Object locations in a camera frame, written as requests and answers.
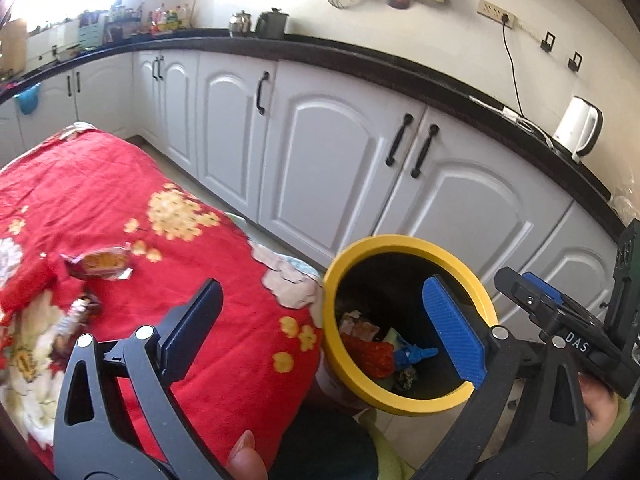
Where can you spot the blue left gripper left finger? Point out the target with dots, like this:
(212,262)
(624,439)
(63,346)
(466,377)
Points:
(184,329)

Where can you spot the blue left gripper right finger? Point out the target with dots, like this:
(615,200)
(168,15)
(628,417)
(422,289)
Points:
(461,342)

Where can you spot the yellow trash bin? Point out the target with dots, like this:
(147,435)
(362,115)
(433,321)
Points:
(382,278)

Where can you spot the white crumpled paper trash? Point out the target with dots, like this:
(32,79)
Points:
(355,325)

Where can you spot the black kitchen countertop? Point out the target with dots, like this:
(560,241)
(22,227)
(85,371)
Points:
(388,71)

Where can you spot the right hand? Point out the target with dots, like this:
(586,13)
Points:
(602,406)

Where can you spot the left hand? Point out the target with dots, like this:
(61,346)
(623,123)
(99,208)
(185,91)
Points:
(244,462)

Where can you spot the blue crumpled cloth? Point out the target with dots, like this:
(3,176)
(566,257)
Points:
(410,354)

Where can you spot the red plastic bag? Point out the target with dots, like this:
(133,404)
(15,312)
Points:
(374,358)

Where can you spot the orange snack wrapper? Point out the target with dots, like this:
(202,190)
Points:
(109,263)

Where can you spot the brown candy wrapper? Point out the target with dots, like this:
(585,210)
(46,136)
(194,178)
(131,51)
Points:
(78,317)

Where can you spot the red floral tablecloth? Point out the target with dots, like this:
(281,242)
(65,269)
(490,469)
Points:
(85,189)

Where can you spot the white lower cabinets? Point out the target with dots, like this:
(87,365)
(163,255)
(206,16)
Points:
(320,159)

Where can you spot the white electric kettle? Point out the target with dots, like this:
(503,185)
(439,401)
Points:
(579,128)

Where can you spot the blue hanging basin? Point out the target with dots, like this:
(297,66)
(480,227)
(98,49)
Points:
(27,101)

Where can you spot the steel kettle pot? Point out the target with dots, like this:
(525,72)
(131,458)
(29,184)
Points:
(240,24)

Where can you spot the wall power outlet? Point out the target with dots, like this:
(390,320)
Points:
(495,13)

